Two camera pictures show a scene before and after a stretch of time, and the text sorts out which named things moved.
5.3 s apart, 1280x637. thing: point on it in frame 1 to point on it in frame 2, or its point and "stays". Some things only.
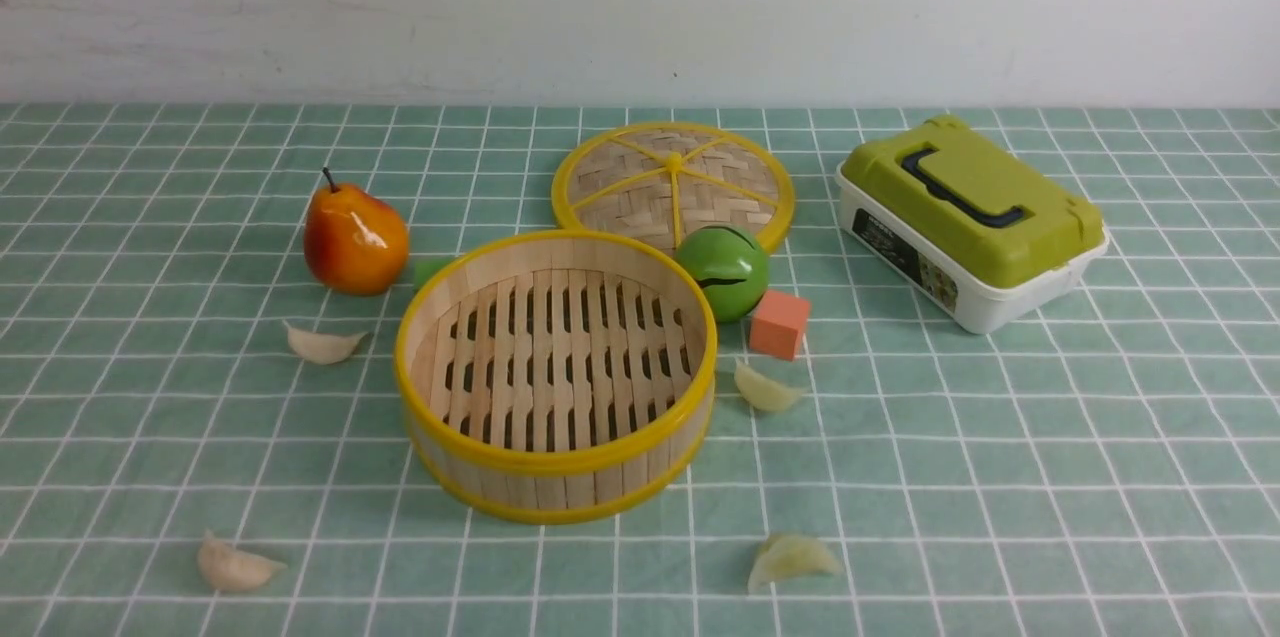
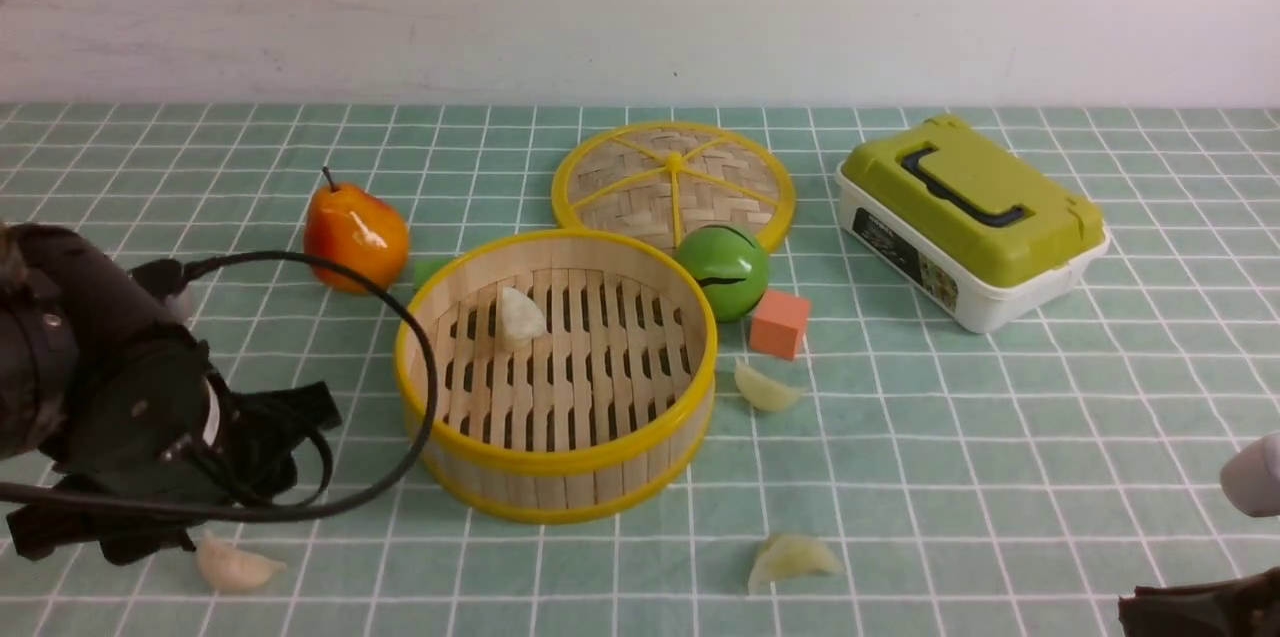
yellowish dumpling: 762,392 stays
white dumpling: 228,568 stays
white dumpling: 322,348 to 521,319
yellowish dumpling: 786,554 stays
